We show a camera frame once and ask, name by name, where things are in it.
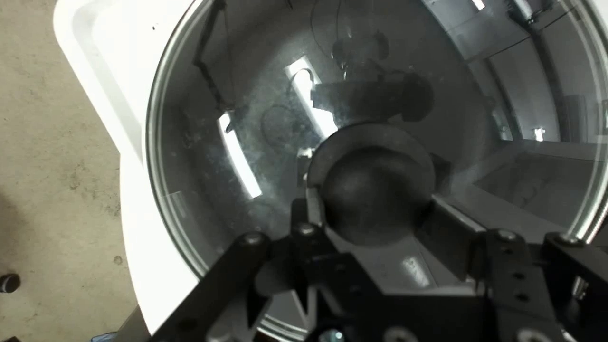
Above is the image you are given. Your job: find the black pot with handle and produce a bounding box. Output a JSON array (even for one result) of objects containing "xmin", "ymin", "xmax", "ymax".
[{"xmin": 148, "ymin": 0, "xmax": 608, "ymax": 339}]

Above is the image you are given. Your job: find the glass lid with black knob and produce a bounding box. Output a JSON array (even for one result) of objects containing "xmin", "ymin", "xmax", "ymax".
[{"xmin": 144, "ymin": 0, "xmax": 608, "ymax": 342}]

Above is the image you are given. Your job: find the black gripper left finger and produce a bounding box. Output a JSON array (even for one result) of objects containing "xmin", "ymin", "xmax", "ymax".
[{"xmin": 150, "ymin": 195, "xmax": 382, "ymax": 342}]

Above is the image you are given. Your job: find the small dark floor object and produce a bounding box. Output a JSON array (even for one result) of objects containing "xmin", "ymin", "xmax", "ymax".
[{"xmin": 0, "ymin": 271, "xmax": 23, "ymax": 294}]

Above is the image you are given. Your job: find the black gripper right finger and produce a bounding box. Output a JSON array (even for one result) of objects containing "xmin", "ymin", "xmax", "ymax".
[{"xmin": 416, "ymin": 195, "xmax": 608, "ymax": 342}]

